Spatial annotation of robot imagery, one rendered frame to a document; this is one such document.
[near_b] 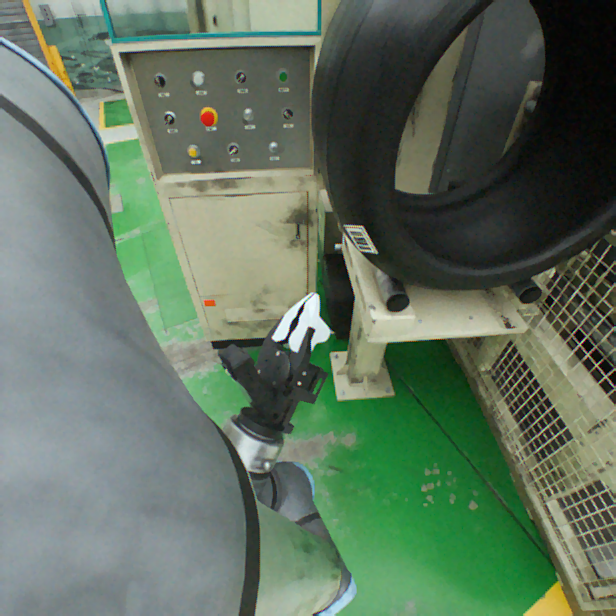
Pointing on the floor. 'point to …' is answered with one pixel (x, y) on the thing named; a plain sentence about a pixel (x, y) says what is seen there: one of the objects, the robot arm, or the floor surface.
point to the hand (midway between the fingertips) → (308, 299)
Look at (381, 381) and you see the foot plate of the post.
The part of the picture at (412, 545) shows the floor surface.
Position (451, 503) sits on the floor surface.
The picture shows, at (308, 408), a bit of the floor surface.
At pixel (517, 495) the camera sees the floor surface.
